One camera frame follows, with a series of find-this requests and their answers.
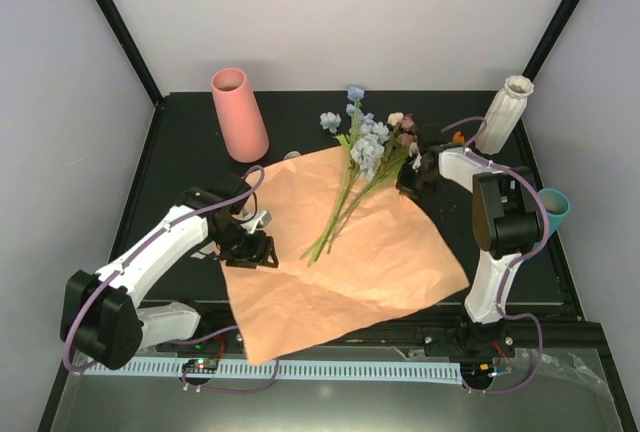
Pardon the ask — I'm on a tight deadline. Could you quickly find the pink artificial flower bunch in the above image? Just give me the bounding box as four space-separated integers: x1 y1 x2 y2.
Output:
323 112 419 252

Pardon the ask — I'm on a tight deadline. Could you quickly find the orange artificial flower bunch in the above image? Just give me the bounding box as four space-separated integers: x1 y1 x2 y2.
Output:
452 131 466 145

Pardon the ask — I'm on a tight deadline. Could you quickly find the blue artificial flower bunch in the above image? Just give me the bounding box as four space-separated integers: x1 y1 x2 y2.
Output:
301 85 390 266

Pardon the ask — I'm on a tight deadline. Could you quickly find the green and orange wrapping paper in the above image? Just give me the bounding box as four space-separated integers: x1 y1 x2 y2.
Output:
222 147 469 365

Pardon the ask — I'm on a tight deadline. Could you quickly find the cream printed ribbon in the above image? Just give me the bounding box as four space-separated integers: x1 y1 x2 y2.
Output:
191 150 301 260

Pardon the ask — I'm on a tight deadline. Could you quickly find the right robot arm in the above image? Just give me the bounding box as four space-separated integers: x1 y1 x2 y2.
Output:
396 143 551 358

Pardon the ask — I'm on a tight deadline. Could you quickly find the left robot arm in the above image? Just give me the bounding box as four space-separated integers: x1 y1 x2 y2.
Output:
60 175 279 373

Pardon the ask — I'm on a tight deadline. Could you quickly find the white ribbed vase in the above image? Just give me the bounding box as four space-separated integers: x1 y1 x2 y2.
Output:
475 76 534 155

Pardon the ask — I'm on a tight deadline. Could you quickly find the pink ceramic vase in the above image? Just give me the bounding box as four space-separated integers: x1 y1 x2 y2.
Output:
211 68 269 163

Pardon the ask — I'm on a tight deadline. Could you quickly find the teal cylindrical vase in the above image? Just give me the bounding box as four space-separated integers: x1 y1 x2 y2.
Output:
538 188 571 236

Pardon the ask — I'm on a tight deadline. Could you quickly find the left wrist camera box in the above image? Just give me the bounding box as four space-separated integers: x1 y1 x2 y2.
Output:
241 209 272 234

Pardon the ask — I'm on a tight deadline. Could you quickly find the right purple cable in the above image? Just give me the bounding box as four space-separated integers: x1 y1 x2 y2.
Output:
441 116 551 396

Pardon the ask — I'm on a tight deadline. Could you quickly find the white slotted cable duct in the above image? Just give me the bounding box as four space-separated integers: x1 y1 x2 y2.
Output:
84 356 462 385

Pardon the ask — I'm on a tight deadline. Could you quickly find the right black frame post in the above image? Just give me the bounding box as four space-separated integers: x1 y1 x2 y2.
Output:
522 0 581 82

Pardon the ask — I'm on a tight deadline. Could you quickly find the black frame post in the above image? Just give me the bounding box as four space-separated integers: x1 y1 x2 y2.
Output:
522 0 581 82
94 0 164 107

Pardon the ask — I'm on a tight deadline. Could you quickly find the left black frame post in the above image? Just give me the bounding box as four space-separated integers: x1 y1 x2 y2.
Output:
94 0 164 107

